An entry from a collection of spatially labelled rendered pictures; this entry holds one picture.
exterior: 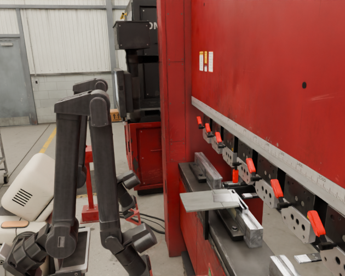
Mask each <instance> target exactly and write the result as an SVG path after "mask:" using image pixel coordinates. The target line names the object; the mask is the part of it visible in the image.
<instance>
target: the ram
mask: <svg viewBox="0 0 345 276"><path fill-rule="evenodd" d="M200 51H203V71H201V70H200ZM205 51H207V64H206V63H205ZM209 51H213V72H209ZM205 66H207V71H205ZM191 72H192V97H194V98H196V99H197V100H199V101H201V102H202V103H204V104H206V105H207V106H209V107H211V108H212V109H213V110H215V111H217V112H218V113H220V114H222V115H223V116H225V117H227V118H228V119H230V120H232V121H233V122H235V123H237V124H238V125H240V126H241V127H243V128H245V129H246V130H248V131H250V132H251V133H253V134H255V135H256V136H258V137H260V138H261V139H263V140H265V141H266V142H268V143H270V144H271V145H272V146H274V147H276V148H277V149H279V150H281V151H282V152H284V153H286V154H287V155H289V156H291V157H293V158H294V159H295V160H297V161H299V162H300V163H302V164H304V165H305V166H307V167H309V168H310V169H312V170H314V171H315V172H317V173H318V174H320V175H322V176H323V177H325V178H327V179H328V180H330V181H332V182H333V183H335V184H336V185H338V186H340V187H342V188H343V189H345V0H191ZM192 105H193V106H195V107H196V108H198V109H199V110H201V111H202V112H203V113H205V114H206V115H207V116H209V117H210V118H211V119H213V120H214V121H216V122H217V123H219V125H221V126H223V127H224V128H225V129H227V130H228V131H229V132H231V133H232V134H233V135H235V136H236V137H237V138H239V139H240V140H242V141H243V142H245V143H246V144H247V145H249V146H250V147H251V148H253V149H254V150H255V151H257V152H258V153H259V154H261V155H262V156H264V157H265V158H267V159H268V160H269V161H270V162H272V163H273V164H275V165H276V166H277V167H279V168H280V169H281V170H283V171H284V172H286V173H287V174H288V175H290V176H291V177H293V178H294V179H295V180H296V181H298V182H299V183H301V184H302V185H304V186H305V187H306V188H308V189H309V190H310V191H312V192H313V193H314V194H316V195H317V196H318V197H320V198H321V199H322V200H324V201H326V202H327V203H328V204H330V205H331V206H332V207H334V208H335V209H336V210H338V211H339V212H340V213H342V214H343V215H344V216H345V203H344V202H342V201H340V200H339V199H337V198H336V197H334V196H333V195H332V194H330V193H329V192H327V191H326V190H324V189H323V188H321V187H320V186H318V185H317V184H315V183H314V182H312V181H311V180H309V179H308V178H306V177H305V176H303V175H302V174H300V173H299V172H298V171H296V170H295V169H293V168H292V167H290V166H288V165H287V164H285V163H284V162H282V161H281V160H280V159H278V158H277V157H275V156H274V155H272V154H271V153H269V152H268V151H266V150H265V149H263V148H262V147H260V146H259V145H257V144H256V143H254V142H253V141H251V140H250V139H248V138H247V137H246V136H244V135H243V134H241V133H240V132H238V131H236V130H235V129H233V128H232V127H231V126H229V125H228V124H226V123H225V122H223V121H222V120H220V119H219V118H217V117H216V116H214V115H213V114H211V113H210V112H208V111H207V110H205V109H204V108H202V107H201V106H199V105H198V104H196V103H195V102H194V101H192Z"/></svg>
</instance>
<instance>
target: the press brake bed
mask: <svg viewBox="0 0 345 276"><path fill-rule="evenodd" d="M179 186H180V193H190V191H189V189H188V187H187V185H186V183H185V180H184V178H183V176H182V174H181V172H180V176H179ZM180 227H181V230H182V234H183V238H184V240H185V244H186V248H187V251H182V252H181V257H182V260H183V264H184V267H185V270H186V274H187V276H195V275H209V263H210V265H211V269H212V273H213V275H214V276H231V275H230V273H229V271H228V269H227V267H226V265H225V263H224V261H223V259H222V257H221V255H220V253H219V250H218V248H217V246H216V244H215V242H214V240H213V238H212V236H211V234H210V232H209V239H208V240H205V239H204V237H203V218H202V215H201V213H200V211H195V212H186V211H185V207H184V205H183V203H182V200H181V198H180Z"/></svg>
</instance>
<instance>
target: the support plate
mask: <svg viewBox="0 0 345 276"><path fill-rule="evenodd" d="M213 191H214V192H215V194H230V192H229V191H228V189H219V190H213ZM213 191H212V193H213V194H214V192H213ZM180 198H181V200H182V203H183V205H184V207H185V211H186V212H195V211H205V210H215V209H225V208H235V207H239V204H238V202H222V204H223V206H224V207H223V206H222V204H221V203H220V202H213V199H212V195H211V191H201V192H190V193H180Z"/></svg>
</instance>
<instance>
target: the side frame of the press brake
mask: <svg viewBox="0 0 345 276"><path fill-rule="evenodd" d="M157 28H158V58H159V88H160V117H161V133H162V163H163V193H164V223H165V241H166V244H167V247H168V252H169V257H174V256H181V252H182V251H187V248H186V244H185V240H184V238H183V234H182V230H181V227H180V186H179V176H180V170H179V163H185V162H194V153H195V152H202V153H203V154H204V155H205V156H206V157H207V159H208V160H209V162H210V163H211V164H212V165H213V166H214V168H215V169H216V170H217V171H218V173H219V174H220V175H221V176H222V177H223V180H221V182H226V181H233V175H232V168H231V167H230V166H229V165H228V164H227V163H226V161H225V160H224V159H223V155H222V154H218V153H217V152H216V151H215V150H214V149H213V147H212V144H211V143H207V142H206V141H205V140H204V138H203V130H202V129H198V127H199V125H198V122H197V117H200V118H201V121H202V126H203V112H202V111H201V110H199V109H198V108H196V107H195V106H193V105H192V72H191V0H157ZM243 202H244V203H245V204H246V205H247V206H248V208H249V211H250V212H251V213H252V215H253V216H254V218H255V219H256V220H257V221H258V222H259V224H260V225H261V226H262V216H263V200H262V199H261V198H254V199H243Z"/></svg>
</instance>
